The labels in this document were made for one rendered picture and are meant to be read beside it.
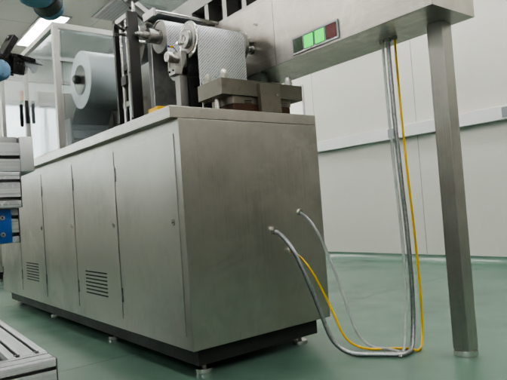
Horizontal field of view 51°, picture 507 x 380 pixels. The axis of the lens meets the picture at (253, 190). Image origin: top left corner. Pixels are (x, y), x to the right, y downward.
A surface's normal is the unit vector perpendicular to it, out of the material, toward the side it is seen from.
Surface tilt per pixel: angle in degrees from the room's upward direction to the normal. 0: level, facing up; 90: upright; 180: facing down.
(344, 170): 90
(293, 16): 90
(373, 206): 90
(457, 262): 90
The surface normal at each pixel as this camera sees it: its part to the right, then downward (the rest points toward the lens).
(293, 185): 0.61, -0.07
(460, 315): -0.79, 0.04
